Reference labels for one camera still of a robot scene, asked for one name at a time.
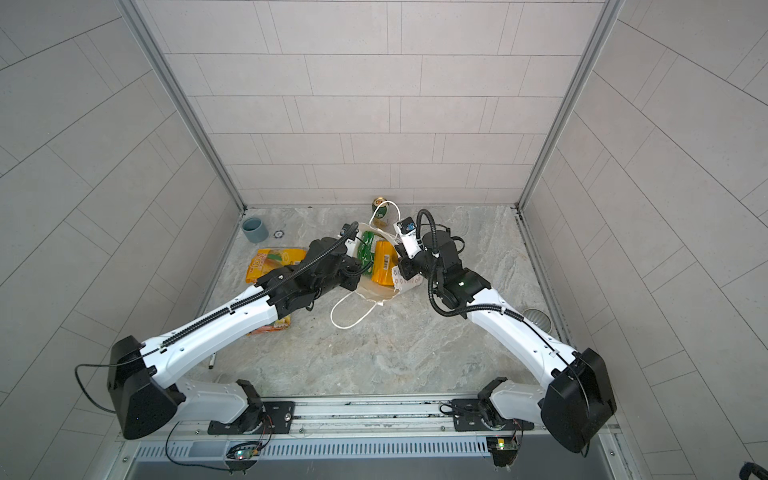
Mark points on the right circuit board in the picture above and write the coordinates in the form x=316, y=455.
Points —
x=503, y=450

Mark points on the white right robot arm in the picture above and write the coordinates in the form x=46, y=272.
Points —
x=574, y=398

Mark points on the green beer can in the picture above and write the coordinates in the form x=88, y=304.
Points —
x=379, y=210

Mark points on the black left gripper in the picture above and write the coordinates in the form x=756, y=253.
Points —
x=354, y=271

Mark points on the left circuit board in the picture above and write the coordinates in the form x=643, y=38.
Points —
x=246, y=451

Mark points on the yellow mango snack bag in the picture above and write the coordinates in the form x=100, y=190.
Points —
x=269, y=259

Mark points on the purple Fox's fruit candy bag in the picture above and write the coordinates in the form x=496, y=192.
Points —
x=276, y=326

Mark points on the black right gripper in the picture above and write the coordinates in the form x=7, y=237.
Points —
x=406, y=264

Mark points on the aluminium corner frame post left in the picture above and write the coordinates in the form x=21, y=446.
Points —
x=149, y=46

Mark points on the green snack pack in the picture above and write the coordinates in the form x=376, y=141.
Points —
x=365, y=252

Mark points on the aluminium corner frame post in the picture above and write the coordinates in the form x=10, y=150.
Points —
x=604, y=24
x=149, y=46

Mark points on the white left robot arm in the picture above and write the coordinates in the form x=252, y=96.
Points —
x=147, y=380

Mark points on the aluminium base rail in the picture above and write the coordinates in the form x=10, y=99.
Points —
x=372, y=417

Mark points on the aluminium corner frame post right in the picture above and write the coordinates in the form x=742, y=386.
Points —
x=604, y=24

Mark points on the circuit board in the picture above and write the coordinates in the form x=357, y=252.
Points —
x=246, y=451
x=503, y=450

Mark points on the white printed paper bag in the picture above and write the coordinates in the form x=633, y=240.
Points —
x=372, y=294

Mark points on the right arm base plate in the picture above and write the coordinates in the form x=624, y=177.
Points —
x=474, y=415

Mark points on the teal cup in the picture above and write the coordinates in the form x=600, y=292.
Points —
x=254, y=230

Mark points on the orange snack pack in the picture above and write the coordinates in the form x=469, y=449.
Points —
x=385, y=259

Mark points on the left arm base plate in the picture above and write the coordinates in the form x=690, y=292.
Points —
x=272, y=417

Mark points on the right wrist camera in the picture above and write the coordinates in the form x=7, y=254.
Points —
x=407, y=235

